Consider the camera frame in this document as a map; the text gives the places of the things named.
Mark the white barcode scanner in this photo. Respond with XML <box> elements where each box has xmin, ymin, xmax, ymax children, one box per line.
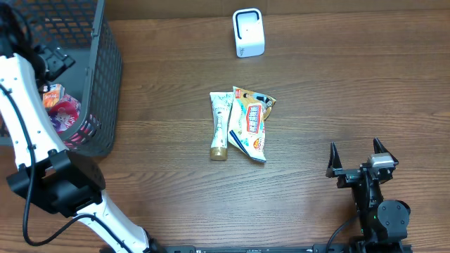
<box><xmin>232</xmin><ymin>8</ymin><xmax>265</xmax><ymax>58</ymax></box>

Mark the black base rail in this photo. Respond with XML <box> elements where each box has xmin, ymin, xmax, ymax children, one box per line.
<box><xmin>98</xmin><ymin>244</ymin><xmax>413</xmax><ymax>253</ymax></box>

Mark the small orange juice carton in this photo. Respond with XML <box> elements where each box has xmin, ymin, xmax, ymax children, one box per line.
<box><xmin>42</xmin><ymin>84</ymin><xmax>65</xmax><ymax>110</ymax></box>

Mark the red purple pouch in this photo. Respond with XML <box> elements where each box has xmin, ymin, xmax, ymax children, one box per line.
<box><xmin>48</xmin><ymin>94</ymin><xmax>81</xmax><ymax>134</ymax></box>

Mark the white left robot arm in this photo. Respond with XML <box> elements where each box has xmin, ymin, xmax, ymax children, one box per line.
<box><xmin>1</xmin><ymin>53</ymin><xmax>151</xmax><ymax>252</ymax></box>

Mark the white tube gold cap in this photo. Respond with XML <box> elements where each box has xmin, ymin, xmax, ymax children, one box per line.
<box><xmin>210</xmin><ymin>92</ymin><xmax>233</xmax><ymax>161</ymax></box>

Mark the grey plastic basket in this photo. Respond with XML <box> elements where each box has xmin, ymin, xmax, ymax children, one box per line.
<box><xmin>5</xmin><ymin>0</ymin><xmax>122</xmax><ymax>157</ymax></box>

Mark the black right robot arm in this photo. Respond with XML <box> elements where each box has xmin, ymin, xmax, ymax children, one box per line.
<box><xmin>323</xmin><ymin>138</ymin><xmax>413</xmax><ymax>253</ymax></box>

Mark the yellow snack bag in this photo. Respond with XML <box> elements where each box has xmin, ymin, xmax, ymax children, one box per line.
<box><xmin>228</xmin><ymin>86</ymin><xmax>276</xmax><ymax>163</ymax></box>

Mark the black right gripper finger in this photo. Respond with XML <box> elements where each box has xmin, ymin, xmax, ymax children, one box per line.
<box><xmin>326</xmin><ymin>142</ymin><xmax>342</xmax><ymax>178</ymax></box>
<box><xmin>373</xmin><ymin>137</ymin><xmax>399</xmax><ymax>164</ymax></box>

